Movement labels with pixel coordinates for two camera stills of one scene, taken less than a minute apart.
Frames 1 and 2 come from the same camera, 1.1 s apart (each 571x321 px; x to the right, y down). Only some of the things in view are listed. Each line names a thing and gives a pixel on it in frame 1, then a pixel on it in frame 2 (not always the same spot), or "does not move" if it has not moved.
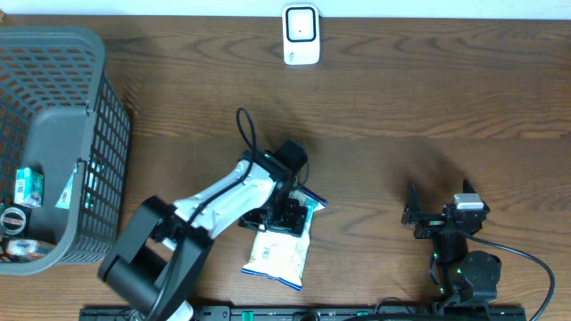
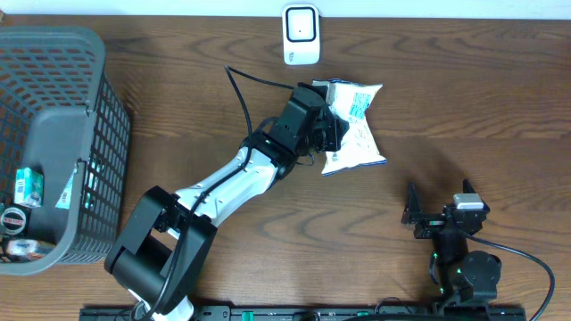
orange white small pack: x=29 y=248 does not move
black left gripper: x=297 y=229 -> x=343 y=127
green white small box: x=28 y=187 does not move
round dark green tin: x=15 y=219 does not move
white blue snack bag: x=283 y=255 -> x=351 y=102
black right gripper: x=430 y=223 does not move
